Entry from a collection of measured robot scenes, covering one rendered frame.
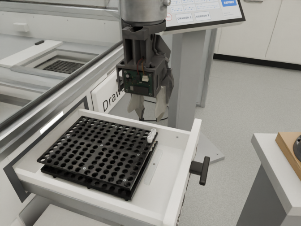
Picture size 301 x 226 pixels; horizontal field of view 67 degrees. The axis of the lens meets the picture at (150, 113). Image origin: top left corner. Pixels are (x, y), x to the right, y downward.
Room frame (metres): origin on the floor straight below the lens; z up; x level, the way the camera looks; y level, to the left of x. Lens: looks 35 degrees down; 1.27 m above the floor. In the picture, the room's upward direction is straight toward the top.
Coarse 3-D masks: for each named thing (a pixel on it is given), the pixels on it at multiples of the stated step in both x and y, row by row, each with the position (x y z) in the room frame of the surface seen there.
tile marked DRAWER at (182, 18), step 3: (177, 15) 1.20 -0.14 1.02; (180, 15) 1.21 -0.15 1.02; (183, 15) 1.21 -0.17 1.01; (186, 15) 1.22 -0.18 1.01; (189, 15) 1.23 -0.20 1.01; (177, 18) 1.19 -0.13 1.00; (180, 18) 1.19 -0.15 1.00; (183, 18) 1.20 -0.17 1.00; (186, 18) 1.21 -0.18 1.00; (189, 18) 1.21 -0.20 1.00; (192, 18) 1.22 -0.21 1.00; (177, 21) 1.18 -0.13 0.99; (180, 21) 1.19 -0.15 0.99; (183, 21) 1.19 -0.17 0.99; (186, 21) 1.20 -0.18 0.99; (189, 21) 1.20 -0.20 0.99; (192, 21) 1.21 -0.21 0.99
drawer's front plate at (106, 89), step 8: (120, 72) 0.75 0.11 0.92; (104, 80) 0.67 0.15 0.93; (112, 80) 0.69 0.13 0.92; (96, 88) 0.61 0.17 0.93; (104, 88) 0.64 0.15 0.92; (112, 88) 0.68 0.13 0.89; (96, 96) 0.59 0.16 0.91; (104, 96) 0.63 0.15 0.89; (112, 96) 0.68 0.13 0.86; (120, 96) 0.73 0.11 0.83; (96, 104) 0.59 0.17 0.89; (104, 104) 0.62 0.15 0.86; (112, 104) 0.67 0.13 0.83; (104, 112) 0.62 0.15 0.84
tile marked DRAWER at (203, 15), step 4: (196, 12) 1.25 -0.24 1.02; (200, 12) 1.26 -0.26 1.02; (204, 12) 1.27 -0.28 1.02; (208, 12) 1.28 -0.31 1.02; (196, 16) 1.24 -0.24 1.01; (200, 16) 1.24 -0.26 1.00; (204, 16) 1.25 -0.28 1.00; (208, 16) 1.26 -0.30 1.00; (196, 20) 1.22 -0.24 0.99; (200, 20) 1.23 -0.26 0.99
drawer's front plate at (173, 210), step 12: (192, 132) 0.40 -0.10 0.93; (192, 144) 0.36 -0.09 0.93; (192, 156) 0.34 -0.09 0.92; (180, 168) 0.30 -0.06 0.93; (180, 180) 0.27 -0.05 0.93; (180, 192) 0.24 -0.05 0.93; (168, 204) 0.22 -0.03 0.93; (180, 204) 0.24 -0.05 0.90; (168, 216) 0.20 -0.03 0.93; (180, 216) 0.26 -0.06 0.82
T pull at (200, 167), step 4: (208, 156) 0.34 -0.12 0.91; (204, 160) 0.33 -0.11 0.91; (208, 160) 0.33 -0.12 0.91; (192, 164) 0.32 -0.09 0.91; (196, 164) 0.32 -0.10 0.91; (200, 164) 0.32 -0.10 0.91; (204, 164) 0.32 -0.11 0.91; (208, 164) 0.32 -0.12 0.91; (192, 168) 0.31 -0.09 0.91; (196, 168) 0.31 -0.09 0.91; (200, 168) 0.31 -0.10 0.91; (204, 168) 0.31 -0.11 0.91; (192, 172) 0.31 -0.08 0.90; (196, 172) 0.30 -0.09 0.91; (200, 172) 0.30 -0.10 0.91; (204, 172) 0.30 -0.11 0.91; (200, 176) 0.29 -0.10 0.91; (204, 176) 0.29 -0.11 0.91; (200, 180) 0.28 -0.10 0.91; (204, 180) 0.28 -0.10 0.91; (200, 184) 0.28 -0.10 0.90; (204, 184) 0.28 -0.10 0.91
